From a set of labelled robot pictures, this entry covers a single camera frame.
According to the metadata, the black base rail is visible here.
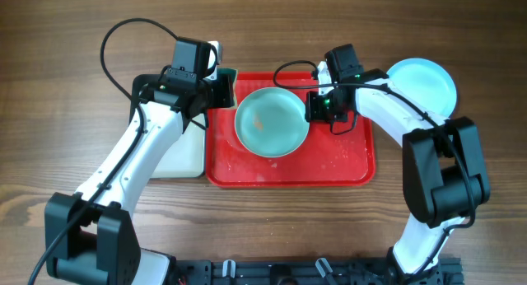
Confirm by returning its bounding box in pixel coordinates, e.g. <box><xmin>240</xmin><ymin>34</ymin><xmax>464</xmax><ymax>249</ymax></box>
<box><xmin>164</xmin><ymin>258</ymin><xmax>464</xmax><ymax>285</ymax></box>

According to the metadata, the black water tray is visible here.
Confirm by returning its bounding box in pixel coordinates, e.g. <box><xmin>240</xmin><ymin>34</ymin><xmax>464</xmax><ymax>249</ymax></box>
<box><xmin>129</xmin><ymin>73</ymin><xmax>207</xmax><ymax>180</ymax></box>

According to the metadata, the green yellow sponge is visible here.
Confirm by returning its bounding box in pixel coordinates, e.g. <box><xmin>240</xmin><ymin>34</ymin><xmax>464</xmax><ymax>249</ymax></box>
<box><xmin>217</xmin><ymin>68</ymin><xmax>238</xmax><ymax>109</ymax></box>

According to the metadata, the light blue plate front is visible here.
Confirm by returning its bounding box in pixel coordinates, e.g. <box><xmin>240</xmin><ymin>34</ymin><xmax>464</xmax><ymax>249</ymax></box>
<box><xmin>387</xmin><ymin>58</ymin><xmax>458</xmax><ymax>117</ymax></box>

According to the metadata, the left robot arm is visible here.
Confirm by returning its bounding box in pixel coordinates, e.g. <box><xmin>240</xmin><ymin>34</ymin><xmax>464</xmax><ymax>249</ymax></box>
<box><xmin>40</xmin><ymin>68</ymin><xmax>237</xmax><ymax>284</ymax></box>

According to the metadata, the red plastic tray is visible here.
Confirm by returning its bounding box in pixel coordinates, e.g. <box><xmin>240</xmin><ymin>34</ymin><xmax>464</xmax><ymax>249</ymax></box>
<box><xmin>205</xmin><ymin>72</ymin><xmax>375</xmax><ymax>188</ymax></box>

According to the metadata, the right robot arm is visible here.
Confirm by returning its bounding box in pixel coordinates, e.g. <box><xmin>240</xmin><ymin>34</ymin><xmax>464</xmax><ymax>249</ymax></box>
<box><xmin>312</xmin><ymin>63</ymin><xmax>491</xmax><ymax>283</ymax></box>

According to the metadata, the light blue plate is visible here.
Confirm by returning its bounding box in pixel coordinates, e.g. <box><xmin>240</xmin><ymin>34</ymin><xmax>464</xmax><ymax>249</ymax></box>
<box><xmin>234</xmin><ymin>87</ymin><xmax>310</xmax><ymax>158</ymax></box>
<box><xmin>387</xmin><ymin>58</ymin><xmax>458</xmax><ymax>117</ymax></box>

